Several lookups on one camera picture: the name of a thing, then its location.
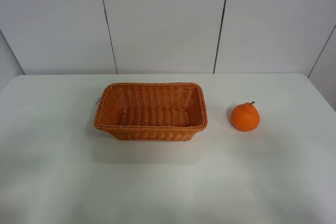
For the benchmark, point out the orange woven wicker basket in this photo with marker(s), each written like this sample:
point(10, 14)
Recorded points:
point(152, 111)

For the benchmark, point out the orange with stem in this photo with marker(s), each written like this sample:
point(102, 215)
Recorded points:
point(245, 117)

